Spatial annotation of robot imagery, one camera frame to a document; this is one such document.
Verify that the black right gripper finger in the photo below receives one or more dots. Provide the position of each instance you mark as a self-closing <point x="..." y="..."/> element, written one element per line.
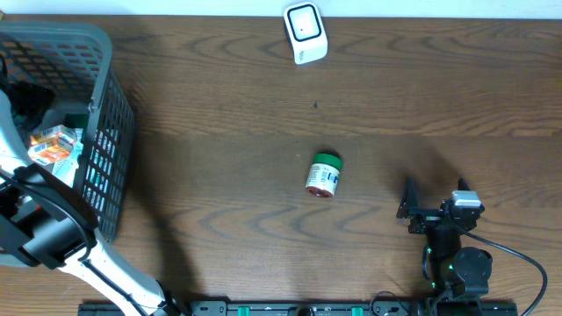
<point x="463" y="185"/>
<point x="409" y="204"/>

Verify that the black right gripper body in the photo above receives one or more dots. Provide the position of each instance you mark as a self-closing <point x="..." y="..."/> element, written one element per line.
<point x="427" y="219"/>

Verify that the green lid jar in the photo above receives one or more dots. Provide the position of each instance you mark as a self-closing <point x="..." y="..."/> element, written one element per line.
<point x="323" y="176"/>

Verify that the orange small box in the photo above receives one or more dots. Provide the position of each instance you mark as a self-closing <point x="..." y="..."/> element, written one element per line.
<point x="64" y="136"/>
<point x="50" y="151"/>

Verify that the mint green snack packet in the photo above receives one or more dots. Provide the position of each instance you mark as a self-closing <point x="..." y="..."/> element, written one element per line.
<point x="65" y="170"/>

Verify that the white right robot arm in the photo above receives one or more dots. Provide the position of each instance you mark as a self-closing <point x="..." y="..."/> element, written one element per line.
<point x="459" y="274"/>

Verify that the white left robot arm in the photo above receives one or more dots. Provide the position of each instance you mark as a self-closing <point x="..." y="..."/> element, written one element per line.
<point x="45" y="222"/>

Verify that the white barcode scanner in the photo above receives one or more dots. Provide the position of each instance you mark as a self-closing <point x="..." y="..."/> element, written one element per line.
<point x="305" y="32"/>

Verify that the green white flat package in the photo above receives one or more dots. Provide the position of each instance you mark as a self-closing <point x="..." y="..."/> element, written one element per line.
<point x="79" y="121"/>

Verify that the grey plastic basket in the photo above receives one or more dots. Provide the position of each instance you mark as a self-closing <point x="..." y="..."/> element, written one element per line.
<point x="74" y="61"/>

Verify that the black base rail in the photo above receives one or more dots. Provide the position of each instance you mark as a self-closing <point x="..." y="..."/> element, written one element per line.
<point x="381" y="307"/>

